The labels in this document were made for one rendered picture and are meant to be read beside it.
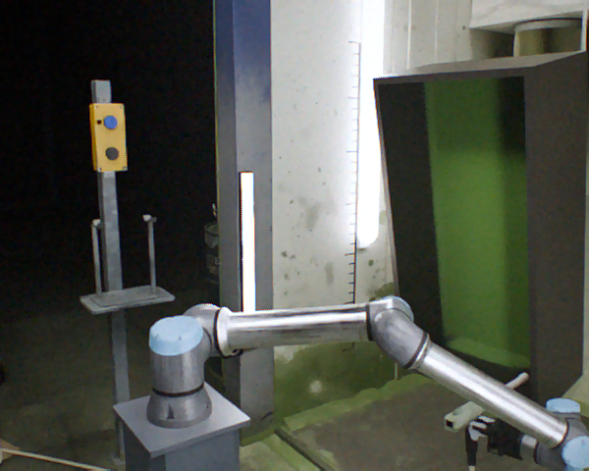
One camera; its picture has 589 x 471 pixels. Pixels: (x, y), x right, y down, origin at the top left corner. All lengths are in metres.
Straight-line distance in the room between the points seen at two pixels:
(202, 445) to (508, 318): 1.40
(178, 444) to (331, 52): 1.81
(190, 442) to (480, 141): 1.50
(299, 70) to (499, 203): 1.01
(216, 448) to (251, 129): 1.33
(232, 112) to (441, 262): 1.10
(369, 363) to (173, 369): 1.67
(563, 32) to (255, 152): 1.65
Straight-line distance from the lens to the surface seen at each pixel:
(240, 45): 2.47
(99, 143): 2.37
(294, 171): 2.60
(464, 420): 2.01
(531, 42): 3.26
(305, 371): 2.89
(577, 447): 1.74
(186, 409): 1.71
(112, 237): 2.48
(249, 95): 2.47
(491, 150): 2.33
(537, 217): 1.92
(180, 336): 1.64
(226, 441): 1.75
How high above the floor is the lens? 1.48
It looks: 12 degrees down
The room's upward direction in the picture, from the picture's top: straight up
